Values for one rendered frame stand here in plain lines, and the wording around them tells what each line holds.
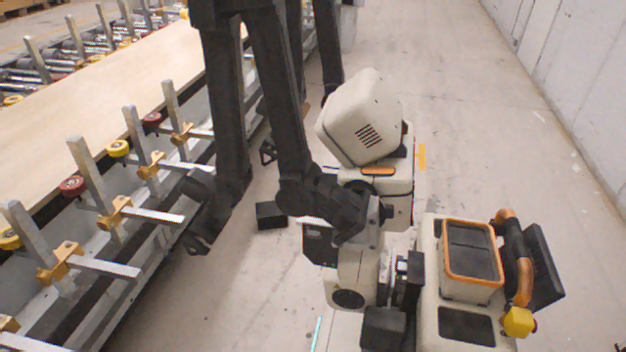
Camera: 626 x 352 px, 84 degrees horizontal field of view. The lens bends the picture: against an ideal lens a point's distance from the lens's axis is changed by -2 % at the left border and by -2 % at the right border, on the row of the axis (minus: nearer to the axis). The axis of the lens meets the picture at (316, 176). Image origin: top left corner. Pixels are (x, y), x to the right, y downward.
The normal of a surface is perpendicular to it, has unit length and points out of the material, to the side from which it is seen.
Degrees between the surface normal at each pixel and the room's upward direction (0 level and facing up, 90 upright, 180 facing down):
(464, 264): 0
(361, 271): 90
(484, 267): 0
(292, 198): 90
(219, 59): 91
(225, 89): 90
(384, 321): 0
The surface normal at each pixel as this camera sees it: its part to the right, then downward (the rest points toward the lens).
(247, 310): 0.02, -0.79
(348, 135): -0.22, 0.59
